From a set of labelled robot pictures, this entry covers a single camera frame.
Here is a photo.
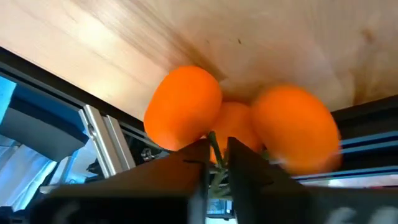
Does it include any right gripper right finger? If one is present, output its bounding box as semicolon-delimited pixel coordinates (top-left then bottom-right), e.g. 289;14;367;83
226;136;398;224

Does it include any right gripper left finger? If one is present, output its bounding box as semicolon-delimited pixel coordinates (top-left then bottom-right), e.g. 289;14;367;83
29;138;211;224

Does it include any orange fruit cluster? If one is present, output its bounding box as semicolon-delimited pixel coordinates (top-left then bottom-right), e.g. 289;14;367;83
143;65;343;200

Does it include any blue grey box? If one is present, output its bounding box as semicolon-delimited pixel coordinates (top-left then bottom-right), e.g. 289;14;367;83
0;76;90;162

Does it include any aluminium extrusion post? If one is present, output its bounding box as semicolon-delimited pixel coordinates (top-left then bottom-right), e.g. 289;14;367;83
78;104;137;179

